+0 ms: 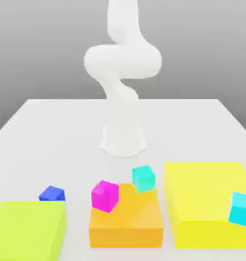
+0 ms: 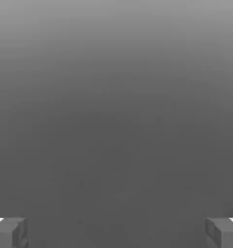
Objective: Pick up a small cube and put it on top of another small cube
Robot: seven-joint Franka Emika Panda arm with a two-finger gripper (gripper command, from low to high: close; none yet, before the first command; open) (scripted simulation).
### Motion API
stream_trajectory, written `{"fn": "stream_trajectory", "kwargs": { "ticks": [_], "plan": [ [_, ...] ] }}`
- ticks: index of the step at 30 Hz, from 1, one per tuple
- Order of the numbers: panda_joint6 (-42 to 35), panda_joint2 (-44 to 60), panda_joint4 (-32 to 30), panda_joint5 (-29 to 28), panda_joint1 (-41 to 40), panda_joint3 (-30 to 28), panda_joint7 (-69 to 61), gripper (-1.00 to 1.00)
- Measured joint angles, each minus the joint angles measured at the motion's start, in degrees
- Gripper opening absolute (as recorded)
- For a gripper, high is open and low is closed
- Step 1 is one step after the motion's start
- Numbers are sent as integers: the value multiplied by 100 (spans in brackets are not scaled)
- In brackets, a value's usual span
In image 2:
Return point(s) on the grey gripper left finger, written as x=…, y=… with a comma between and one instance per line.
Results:
x=6, y=233

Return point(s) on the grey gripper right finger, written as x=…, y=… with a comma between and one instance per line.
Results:
x=225, y=233

